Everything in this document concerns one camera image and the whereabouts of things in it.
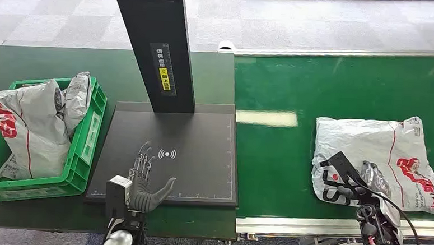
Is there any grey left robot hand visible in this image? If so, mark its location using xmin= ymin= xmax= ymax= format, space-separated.
xmin=126 ymin=140 xmax=179 ymax=215

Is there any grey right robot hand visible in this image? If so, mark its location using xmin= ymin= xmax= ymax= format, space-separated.
xmin=334 ymin=159 xmax=405 ymax=226

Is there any grey plastic mailer package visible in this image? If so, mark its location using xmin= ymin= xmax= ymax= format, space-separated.
xmin=309 ymin=111 xmax=434 ymax=216

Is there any black inbound scanner machine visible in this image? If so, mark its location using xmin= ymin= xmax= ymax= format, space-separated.
xmin=83 ymin=0 xmax=249 ymax=212

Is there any green conveyor belt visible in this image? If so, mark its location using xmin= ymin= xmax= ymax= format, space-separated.
xmin=226 ymin=44 xmax=434 ymax=228

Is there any green plastic crate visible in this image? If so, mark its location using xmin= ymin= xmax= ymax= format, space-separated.
xmin=0 ymin=72 xmax=109 ymax=209

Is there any small crumpled grey mailer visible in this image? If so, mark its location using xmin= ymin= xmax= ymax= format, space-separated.
xmin=53 ymin=70 xmax=94 ymax=139

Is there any black yellow label strip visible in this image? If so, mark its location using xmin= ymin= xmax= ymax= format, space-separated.
xmin=147 ymin=41 xmax=180 ymax=98

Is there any large grey mailer red print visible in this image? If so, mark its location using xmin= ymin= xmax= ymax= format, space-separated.
xmin=0 ymin=76 xmax=77 ymax=184

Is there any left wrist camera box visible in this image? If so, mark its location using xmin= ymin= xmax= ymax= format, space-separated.
xmin=104 ymin=174 xmax=133 ymax=221

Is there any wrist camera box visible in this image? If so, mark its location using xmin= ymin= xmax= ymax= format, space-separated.
xmin=104 ymin=174 xmax=133 ymax=221
xmin=318 ymin=150 xmax=369 ymax=191

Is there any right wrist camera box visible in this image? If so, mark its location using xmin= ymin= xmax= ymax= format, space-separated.
xmin=318 ymin=150 xmax=369 ymax=191

